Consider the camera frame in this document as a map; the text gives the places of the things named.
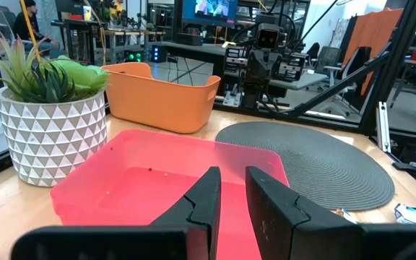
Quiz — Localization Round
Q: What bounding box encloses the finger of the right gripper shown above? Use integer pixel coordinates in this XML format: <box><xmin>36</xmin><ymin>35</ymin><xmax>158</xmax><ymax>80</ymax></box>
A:
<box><xmin>264</xmin><ymin>53</ymin><xmax>280</xmax><ymax>90</ymax></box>
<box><xmin>249</xmin><ymin>53</ymin><xmax>265</xmax><ymax>90</ymax></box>

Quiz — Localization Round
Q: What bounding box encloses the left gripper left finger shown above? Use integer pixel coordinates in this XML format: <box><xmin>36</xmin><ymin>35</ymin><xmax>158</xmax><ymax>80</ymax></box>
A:
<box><xmin>11</xmin><ymin>165</ymin><xmax>222</xmax><ymax>260</ymax></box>

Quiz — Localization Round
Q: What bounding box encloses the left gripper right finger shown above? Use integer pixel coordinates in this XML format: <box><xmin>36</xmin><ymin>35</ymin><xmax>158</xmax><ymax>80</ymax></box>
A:
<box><xmin>246</xmin><ymin>165</ymin><xmax>416</xmax><ymax>260</ymax></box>

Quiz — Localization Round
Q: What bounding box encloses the silver granola bar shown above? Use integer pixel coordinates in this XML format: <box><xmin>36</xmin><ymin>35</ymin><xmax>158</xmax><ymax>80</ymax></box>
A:
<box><xmin>336</xmin><ymin>207</ymin><xmax>358</xmax><ymax>222</ymax></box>

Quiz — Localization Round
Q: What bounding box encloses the grey desk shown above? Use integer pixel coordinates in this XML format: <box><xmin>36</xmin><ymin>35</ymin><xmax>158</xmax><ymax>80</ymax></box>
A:
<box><xmin>268</xmin><ymin>71</ymin><xmax>329</xmax><ymax>91</ymax></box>
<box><xmin>149</xmin><ymin>40</ymin><xmax>230</xmax><ymax>59</ymax></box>

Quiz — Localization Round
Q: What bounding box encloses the black office chair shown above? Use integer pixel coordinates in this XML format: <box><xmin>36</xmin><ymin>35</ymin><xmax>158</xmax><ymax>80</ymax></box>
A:
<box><xmin>337</xmin><ymin>45</ymin><xmax>373</xmax><ymax>116</ymax></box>

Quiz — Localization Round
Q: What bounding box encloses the grey round woven placemat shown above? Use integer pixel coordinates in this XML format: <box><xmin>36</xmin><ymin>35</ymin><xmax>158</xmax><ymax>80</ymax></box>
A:
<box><xmin>214</xmin><ymin>121</ymin><xmax>396</xmax><ymax>212</ymax></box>

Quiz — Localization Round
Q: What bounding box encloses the computer monitor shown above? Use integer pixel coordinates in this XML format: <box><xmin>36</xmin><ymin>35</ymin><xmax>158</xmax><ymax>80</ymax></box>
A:
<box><xmin>181</xmin><ymin>0</ymin><xmax>239</xmax><ymax>28</ymax></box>

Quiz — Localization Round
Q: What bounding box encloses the pink-red translucent plastic bin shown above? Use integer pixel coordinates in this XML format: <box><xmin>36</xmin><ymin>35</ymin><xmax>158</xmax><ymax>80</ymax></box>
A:
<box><xmin>50</xmin><ymin>129</ymin><xmax>290</xmax><ymax>260</ymax></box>

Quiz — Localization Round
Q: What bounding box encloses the orange cloth panel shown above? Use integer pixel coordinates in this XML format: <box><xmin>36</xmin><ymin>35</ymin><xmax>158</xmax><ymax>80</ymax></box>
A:
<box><xmin>339</xmin><ymin>7</ymin><xmax>404</xmax><ymax>97</ymax></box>

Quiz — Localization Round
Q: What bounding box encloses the black computer with blue light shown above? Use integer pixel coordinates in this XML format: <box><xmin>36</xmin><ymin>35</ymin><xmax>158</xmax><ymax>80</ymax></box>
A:
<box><xmin>152</xmin><ymin>45</ymin><xmax>168</xmax><ymax>63</ymax></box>

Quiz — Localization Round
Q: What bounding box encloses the black computer with green light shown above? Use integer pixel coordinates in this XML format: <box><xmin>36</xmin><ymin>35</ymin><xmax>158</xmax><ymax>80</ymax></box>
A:
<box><xmin>123</xmin><ymin>48</ymin><xmax>144</xmax><ymax>63</ymax></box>

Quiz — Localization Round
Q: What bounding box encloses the succulent in white patterned pot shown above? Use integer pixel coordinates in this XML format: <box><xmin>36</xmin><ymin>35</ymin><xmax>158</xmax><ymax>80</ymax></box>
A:
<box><xmin>0</xmin><ymin>30</ymin><xmax>110</xmax><ymax>188</ymax></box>

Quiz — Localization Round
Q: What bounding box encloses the person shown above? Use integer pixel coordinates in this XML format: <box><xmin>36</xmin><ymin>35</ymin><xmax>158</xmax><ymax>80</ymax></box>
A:
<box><xmin>12</xmin><ymin>0</ymin><xmax>61</xmax><ymax>59</ymax></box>

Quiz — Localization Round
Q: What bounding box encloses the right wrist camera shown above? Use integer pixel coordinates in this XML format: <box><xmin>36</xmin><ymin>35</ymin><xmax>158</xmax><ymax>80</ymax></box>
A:
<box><xmin>256</xmin><ymin>23</ymin><xmax>283</xmax><ymax>50</ymax></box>

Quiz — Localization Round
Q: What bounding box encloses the orange basket with handle holes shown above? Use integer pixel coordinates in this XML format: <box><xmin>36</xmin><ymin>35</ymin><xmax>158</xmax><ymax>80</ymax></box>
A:
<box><xmin>101</xmin><ymin>61</ymin><xmax>222</xmax><ymax>134</ymax></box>

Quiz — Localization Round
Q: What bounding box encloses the silver aluminium bracket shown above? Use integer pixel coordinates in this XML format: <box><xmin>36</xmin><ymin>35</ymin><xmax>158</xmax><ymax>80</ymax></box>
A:
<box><xmin>376</xmin><ymin>100</ymin><xmax>392</xmax><ymax>155</ymax></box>

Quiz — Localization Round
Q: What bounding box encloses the yellow cable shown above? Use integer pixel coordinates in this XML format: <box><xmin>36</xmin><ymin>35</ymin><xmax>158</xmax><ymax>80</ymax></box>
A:
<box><xmin>19</xmin><ymin>0</ymin><xmax>42</xmax><ymax>61</ymax></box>

